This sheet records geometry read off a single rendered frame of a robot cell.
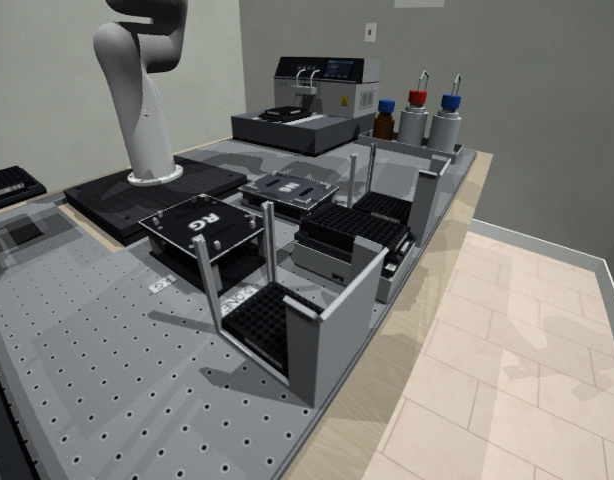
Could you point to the black regrip nest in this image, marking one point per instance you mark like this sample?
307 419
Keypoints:
222 223

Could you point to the blue bottle cap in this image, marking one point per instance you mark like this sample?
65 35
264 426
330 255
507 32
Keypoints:
386 105
453 101

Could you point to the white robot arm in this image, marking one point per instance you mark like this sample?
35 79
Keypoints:
126 52

